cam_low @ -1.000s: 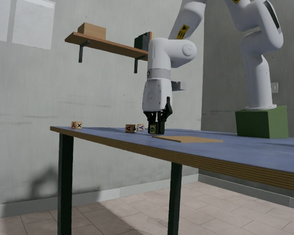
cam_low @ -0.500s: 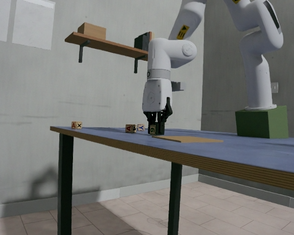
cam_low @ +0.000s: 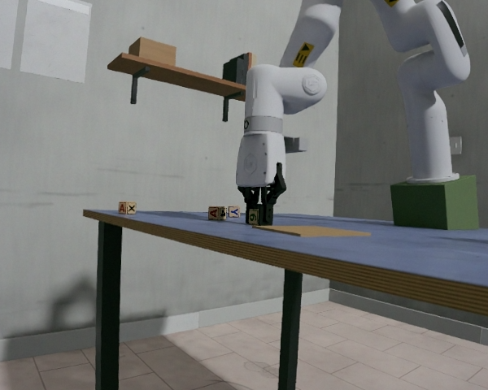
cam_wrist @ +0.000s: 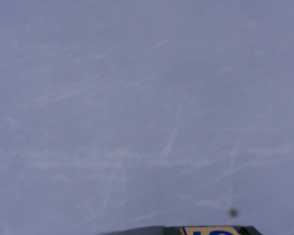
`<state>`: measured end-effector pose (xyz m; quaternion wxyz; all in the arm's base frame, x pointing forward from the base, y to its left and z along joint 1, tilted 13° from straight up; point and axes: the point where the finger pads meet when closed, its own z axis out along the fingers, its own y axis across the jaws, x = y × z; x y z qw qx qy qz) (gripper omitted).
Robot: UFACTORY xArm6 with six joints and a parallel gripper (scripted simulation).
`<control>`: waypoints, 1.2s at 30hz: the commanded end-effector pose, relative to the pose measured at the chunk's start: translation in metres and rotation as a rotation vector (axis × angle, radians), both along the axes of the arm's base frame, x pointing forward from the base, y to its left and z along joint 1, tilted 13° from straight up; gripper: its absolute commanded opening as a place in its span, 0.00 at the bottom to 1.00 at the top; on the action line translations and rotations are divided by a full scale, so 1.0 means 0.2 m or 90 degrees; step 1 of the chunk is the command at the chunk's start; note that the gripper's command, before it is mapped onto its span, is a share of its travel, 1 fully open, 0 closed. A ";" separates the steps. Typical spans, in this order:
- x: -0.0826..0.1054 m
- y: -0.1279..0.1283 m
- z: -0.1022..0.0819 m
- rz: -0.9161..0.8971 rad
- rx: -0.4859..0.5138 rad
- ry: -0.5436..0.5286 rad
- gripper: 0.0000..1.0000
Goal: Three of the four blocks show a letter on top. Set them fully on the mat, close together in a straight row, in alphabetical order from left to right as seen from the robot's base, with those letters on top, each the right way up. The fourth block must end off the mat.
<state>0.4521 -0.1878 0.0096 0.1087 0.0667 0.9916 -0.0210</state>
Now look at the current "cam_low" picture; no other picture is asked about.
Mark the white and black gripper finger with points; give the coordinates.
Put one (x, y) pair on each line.
(270, 199)
(250, 199)

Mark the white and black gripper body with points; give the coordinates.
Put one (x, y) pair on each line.
(259, 152)

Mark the tan square mat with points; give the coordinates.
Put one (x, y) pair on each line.
(311, 231)

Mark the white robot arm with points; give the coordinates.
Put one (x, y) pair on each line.
(295, 86)

